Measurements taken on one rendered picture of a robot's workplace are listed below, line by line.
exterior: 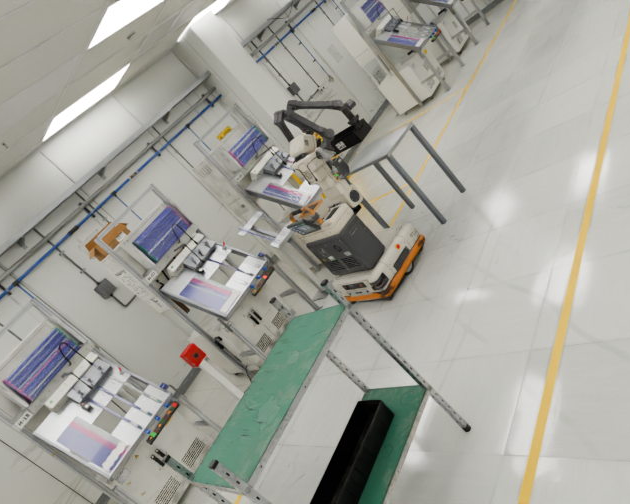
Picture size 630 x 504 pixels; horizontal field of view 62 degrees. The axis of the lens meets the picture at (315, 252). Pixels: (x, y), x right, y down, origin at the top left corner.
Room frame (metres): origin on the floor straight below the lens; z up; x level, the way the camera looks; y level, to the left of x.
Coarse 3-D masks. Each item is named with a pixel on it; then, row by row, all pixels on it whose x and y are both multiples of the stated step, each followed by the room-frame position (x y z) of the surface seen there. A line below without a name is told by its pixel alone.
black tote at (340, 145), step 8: (360, 120) 4.22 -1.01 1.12; (352, 128) 4.34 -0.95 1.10; (360, 128) 4.15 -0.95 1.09; (368, 128) 4.18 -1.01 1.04; (336, 136) 4.54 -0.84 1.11; (344, 136) 4.21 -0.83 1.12; (352, 136) 4.15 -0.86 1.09; (360, 136) 4.12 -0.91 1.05; (336, 144) 4.34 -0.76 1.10; (344, 144) 4.27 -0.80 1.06; (352, 144) 4.21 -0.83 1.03; (336, 152) 4.41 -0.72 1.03
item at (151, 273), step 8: (144, 192) 4.98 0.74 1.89; (136, 200) 4.91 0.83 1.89; (168, 200) 4.99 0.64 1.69; (128, 208) 4.85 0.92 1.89; (176, 208) 5.03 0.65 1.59; (120, 216) 4.78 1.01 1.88; (184, 216) 5.04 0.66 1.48; (112, 224) 4.73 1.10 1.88; (192, 224) 4.98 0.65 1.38; (104, 232) 4.66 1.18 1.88; (184, 232) 4.90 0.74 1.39; (128, 240) 4.63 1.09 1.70; (128, 248) 4.68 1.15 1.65; (136, 248) 4.63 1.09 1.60; (136, 256) 4.69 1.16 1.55; (144, 256) 4.63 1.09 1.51; (144, 264) 4.70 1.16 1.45; (152, 264) 4.62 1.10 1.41; (152, 272) 4.63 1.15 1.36; (248, 352) 4.30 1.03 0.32
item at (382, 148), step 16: (400, 128) 4.39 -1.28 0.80; (416, 128) 4.29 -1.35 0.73; (368, 144) 4.81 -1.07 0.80; (384, 144) 4.38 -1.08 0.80; (352, 160) 4.79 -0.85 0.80; (368, 160) 4.36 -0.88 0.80; (384, 176) 4.87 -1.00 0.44; (448, 176) 4.30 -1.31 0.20; (400, 192) 4.86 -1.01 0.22; (416, 192) 4.10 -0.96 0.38; (368, 208) 4.66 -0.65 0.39; (432, 208) 4.08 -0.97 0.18; (384, 224) 4.66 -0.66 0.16
